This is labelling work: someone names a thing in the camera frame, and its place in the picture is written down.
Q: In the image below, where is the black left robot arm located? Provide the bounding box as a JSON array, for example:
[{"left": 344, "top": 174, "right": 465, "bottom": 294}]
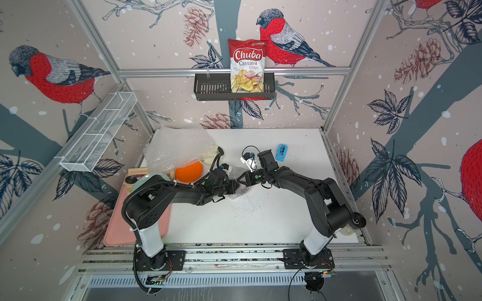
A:
[{"left": 121, "top": 148, "right": 239, "bottom": 258}]

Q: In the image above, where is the pink plastic tray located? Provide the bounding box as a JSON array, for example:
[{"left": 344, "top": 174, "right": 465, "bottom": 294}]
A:
[{"left": 103, "top": 167, "right": 172, "bottom": 247}]

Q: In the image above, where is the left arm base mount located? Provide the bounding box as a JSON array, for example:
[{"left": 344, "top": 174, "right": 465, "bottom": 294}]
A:
[{"left": 133, "top": 249, "right": 187, "bottom": 272}]

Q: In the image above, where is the white wire mesh shelf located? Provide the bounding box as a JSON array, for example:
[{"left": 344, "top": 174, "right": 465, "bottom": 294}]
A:
[{"left": 60, "top": 92, "right": 138, "bottom": 172}]

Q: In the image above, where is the stack of bubble wrap sheets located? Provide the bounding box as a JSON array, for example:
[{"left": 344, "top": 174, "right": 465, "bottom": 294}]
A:
[{"left": 145, "top": 125, "right": 216, "bottom": 174}]

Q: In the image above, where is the Chuba cassava chips bag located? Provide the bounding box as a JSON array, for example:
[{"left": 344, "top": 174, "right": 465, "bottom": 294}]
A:
[{"left": 228, "top": 39, "right": 267, "bottom": 94}]

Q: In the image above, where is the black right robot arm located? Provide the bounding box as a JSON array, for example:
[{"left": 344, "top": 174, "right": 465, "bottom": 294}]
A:
[{"left": 237, "top": 150, "right": 367, "bottom": 257}]

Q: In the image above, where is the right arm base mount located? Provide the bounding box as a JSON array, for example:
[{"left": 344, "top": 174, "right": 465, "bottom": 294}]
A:
[{"left": 279, "top": 248, "right": 335, "bottom": 270}]

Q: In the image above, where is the blue tape dispenser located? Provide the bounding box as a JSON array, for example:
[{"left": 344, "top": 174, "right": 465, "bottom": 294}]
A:
[{"left": 276, "top": 144, "right": 288, "bottom": 162}]

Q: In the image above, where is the black wire wall basket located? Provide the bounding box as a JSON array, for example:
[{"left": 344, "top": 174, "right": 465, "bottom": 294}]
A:
[{"left": 193, "top": 73, "right": 276, "bottom": 101}]

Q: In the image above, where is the mint green floral plate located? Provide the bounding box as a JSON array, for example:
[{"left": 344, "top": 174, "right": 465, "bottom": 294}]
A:
[{"left": 131, "top": 174, "right": 171, "bottom": 193}]

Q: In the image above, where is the clear bubble wrap sheet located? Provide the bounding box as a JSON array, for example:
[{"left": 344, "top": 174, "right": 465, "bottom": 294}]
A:
[{"left": 227, "top": 166, "right": 250, "bottom": 200}]

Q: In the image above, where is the orange plastic plate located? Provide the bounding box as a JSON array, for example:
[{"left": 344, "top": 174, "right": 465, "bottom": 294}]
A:
[{"left": 175, "top": 161, "right": 203, "bottom": 183}]

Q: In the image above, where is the cream plate with dark spot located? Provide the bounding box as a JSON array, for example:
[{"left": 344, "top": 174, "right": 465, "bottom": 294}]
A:
[{"left": 200, "top": 145, "right": 224, "bottom": 166}]

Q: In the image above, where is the black lid spice jar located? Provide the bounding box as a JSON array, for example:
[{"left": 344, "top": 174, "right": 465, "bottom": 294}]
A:
[{"left": 340, "top": 212, "right": 367, "bottom": 236}]

